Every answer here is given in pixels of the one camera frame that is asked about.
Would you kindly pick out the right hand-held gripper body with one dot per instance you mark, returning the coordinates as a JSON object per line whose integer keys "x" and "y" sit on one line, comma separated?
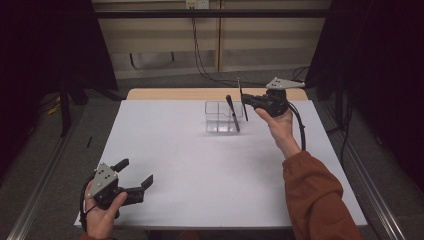
{"x": 275, "y": 100}

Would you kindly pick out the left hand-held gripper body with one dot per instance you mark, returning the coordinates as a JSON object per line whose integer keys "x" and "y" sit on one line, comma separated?
{"x": 108, "y": 191}

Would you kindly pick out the thin black makeup brush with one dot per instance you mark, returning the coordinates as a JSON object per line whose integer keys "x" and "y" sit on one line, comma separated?
{"x": 245, "y": 111}

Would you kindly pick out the large fluffy makeup brush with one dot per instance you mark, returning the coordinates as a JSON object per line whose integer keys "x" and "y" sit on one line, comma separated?
{"x": 232, "y": 111}

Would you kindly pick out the clear plastic organizer box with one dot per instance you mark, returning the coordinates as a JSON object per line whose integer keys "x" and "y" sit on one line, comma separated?
{"x": 218, "y": 118}

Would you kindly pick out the person's left hand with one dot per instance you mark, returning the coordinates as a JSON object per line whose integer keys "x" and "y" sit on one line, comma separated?
{"x": 98, "y": 220}

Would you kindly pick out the person's right hand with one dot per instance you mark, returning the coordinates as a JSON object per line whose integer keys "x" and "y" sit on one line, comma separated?
{"x": 281, "y": 133}

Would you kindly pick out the white table cover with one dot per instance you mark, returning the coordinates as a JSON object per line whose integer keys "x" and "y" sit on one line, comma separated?
{"x": 200, "y": 180}

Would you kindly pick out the wooden table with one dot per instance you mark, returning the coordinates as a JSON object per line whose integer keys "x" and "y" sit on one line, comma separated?
{"x": 173, "y": 94}

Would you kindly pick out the black metal stand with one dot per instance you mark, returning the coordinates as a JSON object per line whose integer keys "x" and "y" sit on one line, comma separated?
{"x": 65, "y": 110}

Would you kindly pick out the black horizontal crossbar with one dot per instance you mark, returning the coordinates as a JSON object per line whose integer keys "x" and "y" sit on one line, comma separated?
{"x": 213, "y": 13}

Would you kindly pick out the black curtain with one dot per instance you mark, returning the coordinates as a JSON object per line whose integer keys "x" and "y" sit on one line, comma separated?
{"x": 43, "y": 66}
{"x": 383, "y": 83}

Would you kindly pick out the aluminium floor rail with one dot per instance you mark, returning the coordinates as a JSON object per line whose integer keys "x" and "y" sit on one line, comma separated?
{"x": 40, "y": 186}
{"x": 383, "y": 203}

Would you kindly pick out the white wall outlet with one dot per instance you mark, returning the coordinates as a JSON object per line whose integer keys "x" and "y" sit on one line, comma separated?
{"x": 197, "y": 3}

